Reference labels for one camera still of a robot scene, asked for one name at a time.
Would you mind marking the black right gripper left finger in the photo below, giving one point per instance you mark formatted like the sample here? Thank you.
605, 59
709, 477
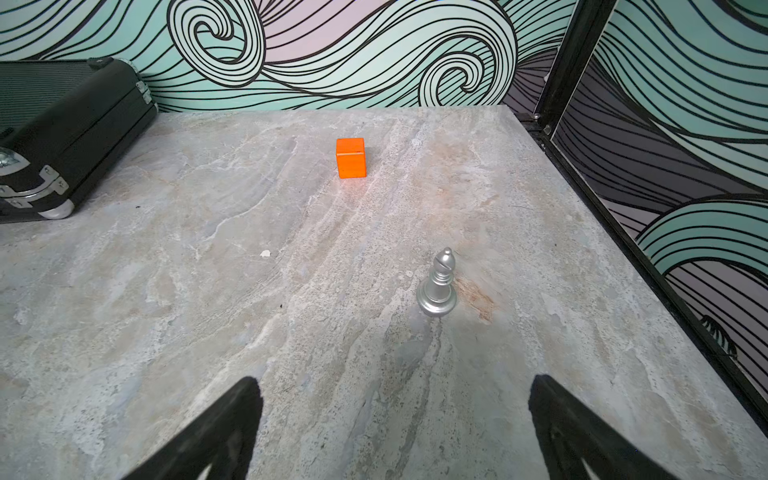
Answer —
218, 444

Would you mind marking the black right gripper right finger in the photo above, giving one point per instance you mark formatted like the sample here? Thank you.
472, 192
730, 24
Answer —
578, 444

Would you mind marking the orange cube block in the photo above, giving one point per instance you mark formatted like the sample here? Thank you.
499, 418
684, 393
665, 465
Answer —
351, 158

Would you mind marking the black hard carrying case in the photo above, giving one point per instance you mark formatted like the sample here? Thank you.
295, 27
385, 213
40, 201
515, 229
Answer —
64, 125

